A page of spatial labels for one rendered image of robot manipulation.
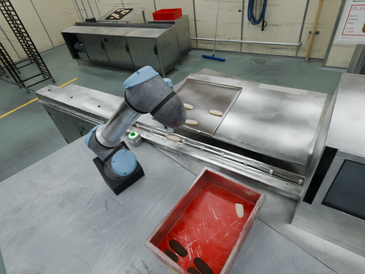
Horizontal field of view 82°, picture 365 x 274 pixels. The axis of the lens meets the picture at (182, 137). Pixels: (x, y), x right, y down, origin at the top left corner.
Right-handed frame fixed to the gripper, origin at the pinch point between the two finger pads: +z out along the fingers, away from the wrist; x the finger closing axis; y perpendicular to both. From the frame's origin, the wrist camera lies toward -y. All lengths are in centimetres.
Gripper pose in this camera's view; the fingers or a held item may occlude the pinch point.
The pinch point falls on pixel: (171, 129)
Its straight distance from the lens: 138.7
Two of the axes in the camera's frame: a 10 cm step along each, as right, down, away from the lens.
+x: 5.6, -5.9, 5.8
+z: 1.2, 7.5, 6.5
